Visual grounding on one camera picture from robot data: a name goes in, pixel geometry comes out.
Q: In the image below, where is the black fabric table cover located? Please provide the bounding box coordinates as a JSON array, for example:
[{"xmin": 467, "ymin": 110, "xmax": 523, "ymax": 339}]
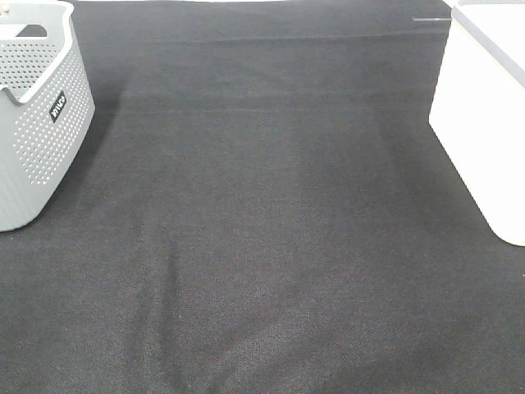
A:
[{"xmin": 1, "ymin": 1, "xmax": 524, "ymax": 393}]

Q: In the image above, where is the white plastic storage box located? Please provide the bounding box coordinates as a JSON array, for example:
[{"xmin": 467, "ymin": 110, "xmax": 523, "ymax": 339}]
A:
[{"xmin": 429, "ymin": 1, "xmax": 524, "ymax": 246}]

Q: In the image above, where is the grey perforated plastic basket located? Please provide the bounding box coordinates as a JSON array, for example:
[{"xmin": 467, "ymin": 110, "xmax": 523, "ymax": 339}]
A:
[{"xmin": 1, "ymin": 1, "xmax": 95, "ymax": 231}]

